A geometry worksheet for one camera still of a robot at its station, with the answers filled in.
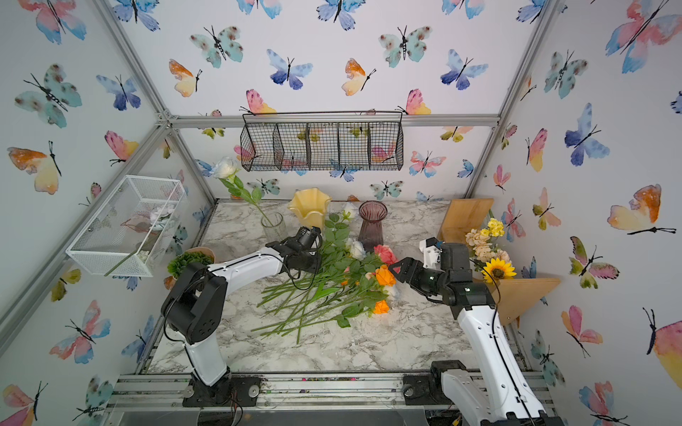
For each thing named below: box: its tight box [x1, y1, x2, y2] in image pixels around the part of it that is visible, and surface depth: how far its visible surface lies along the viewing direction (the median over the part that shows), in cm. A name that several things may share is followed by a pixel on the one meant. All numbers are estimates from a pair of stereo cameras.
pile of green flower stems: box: [251, 213, 389, 344], surface depth 93 cm
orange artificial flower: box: [375, 264, 397, 287], surface depth 88 cm
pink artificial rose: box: [373, 244, 398, 265], surface depth 95 cm
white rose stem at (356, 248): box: [345, 236, 367, 261], surface depth 97 cm
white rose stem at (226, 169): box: [213, 156, 273, 228], surface depth 82 cm
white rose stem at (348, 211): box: [341, 201, 357, 222], surface depth 106 cm
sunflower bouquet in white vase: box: [465, 209, 517, 284], surface depth 72 cm
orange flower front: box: [372, 299, 390, 315], surface depth 88 cm
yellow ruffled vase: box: [287, 188, 333, 230], surface depth 96 cm
